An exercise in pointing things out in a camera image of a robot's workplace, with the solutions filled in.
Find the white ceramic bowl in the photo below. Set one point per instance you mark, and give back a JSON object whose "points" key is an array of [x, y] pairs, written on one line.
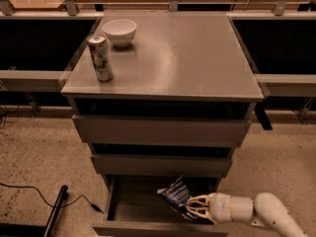
{"points": [[120, 32]]}

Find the grey open bottom drawer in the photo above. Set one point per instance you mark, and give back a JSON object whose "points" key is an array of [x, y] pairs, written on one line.
{"points": [[134, 209]]}

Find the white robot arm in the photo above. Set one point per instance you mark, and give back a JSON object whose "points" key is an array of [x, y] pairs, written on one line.
{"points": [[264, 211]]}

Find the grey top drawer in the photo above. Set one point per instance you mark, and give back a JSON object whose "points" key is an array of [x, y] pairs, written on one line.
{"points": [[162, 131]]}

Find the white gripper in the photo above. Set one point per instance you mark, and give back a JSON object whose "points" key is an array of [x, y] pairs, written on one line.
{"points": [[219, 207]]}

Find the black pole on floor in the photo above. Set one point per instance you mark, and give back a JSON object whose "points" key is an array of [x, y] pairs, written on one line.
{"points": [[61, 198]]}

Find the blue chip bag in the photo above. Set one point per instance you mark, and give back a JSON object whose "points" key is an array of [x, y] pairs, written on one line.
{"points": [[177, 195]]}

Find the grey middle drawer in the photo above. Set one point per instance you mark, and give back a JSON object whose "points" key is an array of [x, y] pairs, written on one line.
{"points": [[141, 165]]}

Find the tall patterned drink can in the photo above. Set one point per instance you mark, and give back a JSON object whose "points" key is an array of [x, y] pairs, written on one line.
{"points": [[100, 57]]}

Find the grey drawer cabinet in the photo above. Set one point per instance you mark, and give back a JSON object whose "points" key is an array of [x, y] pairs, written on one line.
{"points": [[179, 66]]}

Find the metal frame railing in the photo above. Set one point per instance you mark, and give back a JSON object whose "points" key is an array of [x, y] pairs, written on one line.
{"points": [[45, 48]]}

